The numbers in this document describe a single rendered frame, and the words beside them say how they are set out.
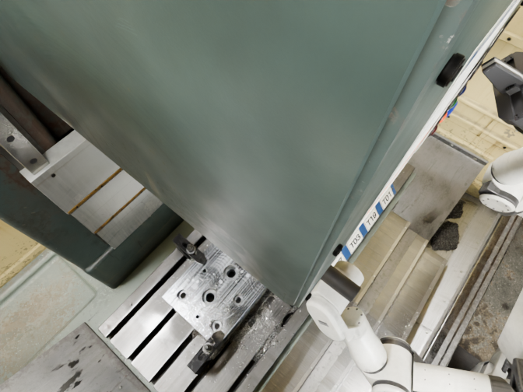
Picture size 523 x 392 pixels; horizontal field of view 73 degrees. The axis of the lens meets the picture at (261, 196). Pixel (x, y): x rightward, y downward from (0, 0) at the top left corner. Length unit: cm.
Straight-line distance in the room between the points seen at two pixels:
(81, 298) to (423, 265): 143
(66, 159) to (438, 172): 141
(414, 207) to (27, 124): 141
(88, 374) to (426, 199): 150
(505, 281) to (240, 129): 248
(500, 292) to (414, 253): 107
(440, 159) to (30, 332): 185
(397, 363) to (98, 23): 82
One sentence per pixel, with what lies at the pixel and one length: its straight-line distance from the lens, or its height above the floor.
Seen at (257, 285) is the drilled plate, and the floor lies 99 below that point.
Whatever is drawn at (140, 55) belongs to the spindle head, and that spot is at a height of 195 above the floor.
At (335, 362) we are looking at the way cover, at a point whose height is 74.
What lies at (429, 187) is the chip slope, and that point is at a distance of 169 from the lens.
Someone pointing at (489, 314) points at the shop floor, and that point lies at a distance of 251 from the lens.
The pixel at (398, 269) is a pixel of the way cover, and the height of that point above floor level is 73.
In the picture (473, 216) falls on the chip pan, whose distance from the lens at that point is 186.
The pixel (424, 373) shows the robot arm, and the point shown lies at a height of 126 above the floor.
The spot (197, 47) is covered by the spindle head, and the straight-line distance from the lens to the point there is 18.
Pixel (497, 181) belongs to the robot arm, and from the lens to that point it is 97.
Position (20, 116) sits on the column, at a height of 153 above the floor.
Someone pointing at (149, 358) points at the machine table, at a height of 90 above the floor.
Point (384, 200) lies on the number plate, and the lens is 138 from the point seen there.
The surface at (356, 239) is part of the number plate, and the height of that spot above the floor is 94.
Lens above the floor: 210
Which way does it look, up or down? 63 degrees down
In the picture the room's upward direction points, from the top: 1 degrees clockwise
